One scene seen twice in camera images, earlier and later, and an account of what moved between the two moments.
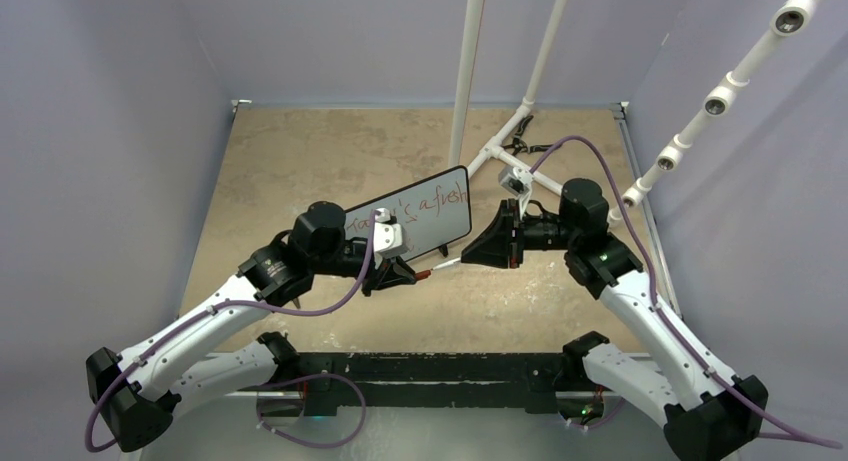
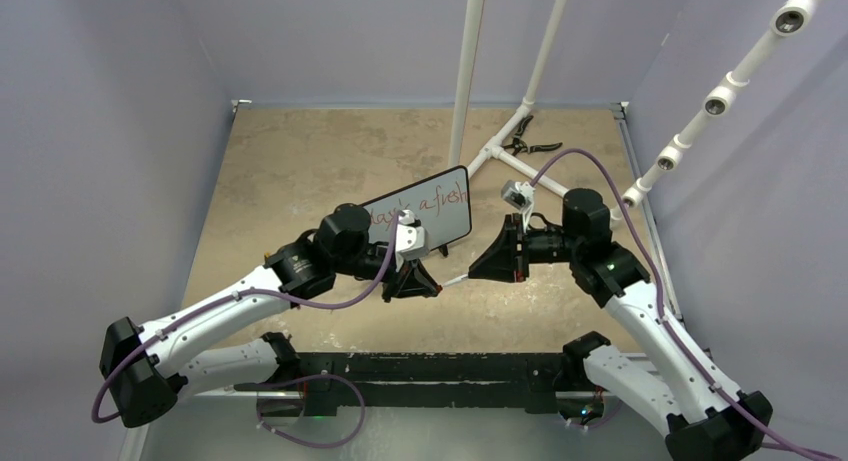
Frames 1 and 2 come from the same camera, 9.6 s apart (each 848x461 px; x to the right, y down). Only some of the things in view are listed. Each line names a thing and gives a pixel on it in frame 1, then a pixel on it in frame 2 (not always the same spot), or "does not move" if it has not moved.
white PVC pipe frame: x=470 y=35 does not move
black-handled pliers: x=519 y=143 does not move
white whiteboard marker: x=446 y=264 → x=456 y=280
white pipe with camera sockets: x=788 y=19 does not move
